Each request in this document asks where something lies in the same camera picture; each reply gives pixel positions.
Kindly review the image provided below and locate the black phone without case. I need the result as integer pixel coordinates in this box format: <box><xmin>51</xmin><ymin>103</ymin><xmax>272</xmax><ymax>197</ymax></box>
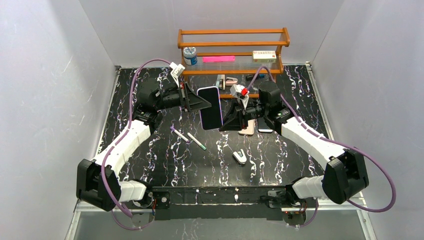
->
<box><xmin>256</xmin><ymin>118</ymin><xmax>274</xmax><ymax>133</ymax></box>

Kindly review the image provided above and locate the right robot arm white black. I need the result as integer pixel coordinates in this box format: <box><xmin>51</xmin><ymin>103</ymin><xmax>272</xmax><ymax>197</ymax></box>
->
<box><xmin>219</xmin><ymin>81</ymin><xmax>369</xmax><ymax>205</ymax></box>

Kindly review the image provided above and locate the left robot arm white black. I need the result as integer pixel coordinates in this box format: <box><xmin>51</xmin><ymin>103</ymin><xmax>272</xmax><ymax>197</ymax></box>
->
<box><xmin>76</xmin><ymin>78</ymin><xmax>212</xmax><ymax>217</ymax></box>

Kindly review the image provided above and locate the purple capped marker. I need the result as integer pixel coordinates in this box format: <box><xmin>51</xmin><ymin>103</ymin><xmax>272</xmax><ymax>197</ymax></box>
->
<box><xmin>170</xmin><ymin>126</ymin><xmax>190</xmax><ymax>143</ymax></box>

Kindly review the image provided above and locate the pink white stapler on shelf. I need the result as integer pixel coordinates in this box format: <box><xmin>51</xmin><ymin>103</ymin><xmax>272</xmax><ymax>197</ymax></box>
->
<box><xmin>224</xmin><ymin>77</ymin><xmax>238</xmax><ymax>87</ymax></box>

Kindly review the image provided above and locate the green capped marker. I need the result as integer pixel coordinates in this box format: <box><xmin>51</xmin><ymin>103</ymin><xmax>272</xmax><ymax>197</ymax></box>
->
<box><xmin>187</xmin><ymin>132</ymin><xmax>207</xmax><ymax>151</ymax></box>

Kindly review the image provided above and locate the pink flat box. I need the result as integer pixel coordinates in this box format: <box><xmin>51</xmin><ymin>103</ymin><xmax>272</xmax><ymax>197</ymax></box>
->
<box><xmin>202</xmin><ymin>55</ymin><xmax>236</xmax><ymax>63</ymax></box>

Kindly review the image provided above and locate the blue lidded jar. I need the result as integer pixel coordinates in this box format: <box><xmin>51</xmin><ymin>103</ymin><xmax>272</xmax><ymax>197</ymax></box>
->
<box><xmin>182</xmin><ymin>46</ymin><xmax>198</xmax><ymax>66</ymax></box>

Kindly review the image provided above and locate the orange wooden shelf rack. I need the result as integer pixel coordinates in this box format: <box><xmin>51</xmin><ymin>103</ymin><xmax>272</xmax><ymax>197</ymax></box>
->
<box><xmin>177</xmin><ymin>27</ymin><xmax>291</xmax><ymax>82</ymax></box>

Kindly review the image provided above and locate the white red box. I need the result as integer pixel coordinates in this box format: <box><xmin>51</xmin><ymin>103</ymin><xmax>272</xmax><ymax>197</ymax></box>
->
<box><xmin>252</xmin><ymin>50</ymin><xmax>277</xmax><ymax>63</ymax></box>

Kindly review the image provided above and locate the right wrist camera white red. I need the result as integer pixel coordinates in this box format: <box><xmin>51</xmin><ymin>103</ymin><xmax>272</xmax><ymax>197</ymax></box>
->
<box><xmin>230</xmin><ymin>84</ymin><xmax>249</xmax><ymax>109</ymax></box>

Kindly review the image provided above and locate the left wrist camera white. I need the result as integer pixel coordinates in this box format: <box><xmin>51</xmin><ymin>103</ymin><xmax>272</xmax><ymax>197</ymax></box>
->
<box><xmin>169</xmin><ymin>62</ymin><xmax>185</xmax><ymax>88</ymax></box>

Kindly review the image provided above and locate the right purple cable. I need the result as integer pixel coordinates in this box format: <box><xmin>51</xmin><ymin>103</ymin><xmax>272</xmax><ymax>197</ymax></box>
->
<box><xmin>246</xmin><ymin>65</ymin><xmax>397</xmax><ymax>229</ymax></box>

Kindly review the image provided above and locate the purple cable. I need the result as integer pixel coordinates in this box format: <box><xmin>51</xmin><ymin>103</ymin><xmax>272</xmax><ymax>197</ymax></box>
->
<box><xmin>246</xmin><ymin>65</ymin><xmax>397</xmax><ymax>229</ymax></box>
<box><xmin>100</xmin><ymin>58</ymin><xmax>173</xmax><ymax>231</ymax></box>

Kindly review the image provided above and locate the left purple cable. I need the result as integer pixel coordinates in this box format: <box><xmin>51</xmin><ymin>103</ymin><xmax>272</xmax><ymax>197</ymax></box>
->
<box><xmin>100</xmin><ymin>58</ymin><xmax>173</xmax><ymax>231</ymax></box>

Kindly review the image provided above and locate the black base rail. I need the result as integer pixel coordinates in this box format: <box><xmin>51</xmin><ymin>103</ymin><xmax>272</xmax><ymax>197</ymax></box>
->
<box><xmin>130</xmin><ymin>185</ymin><xmax>319</xmax><ymax>223</ymax></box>

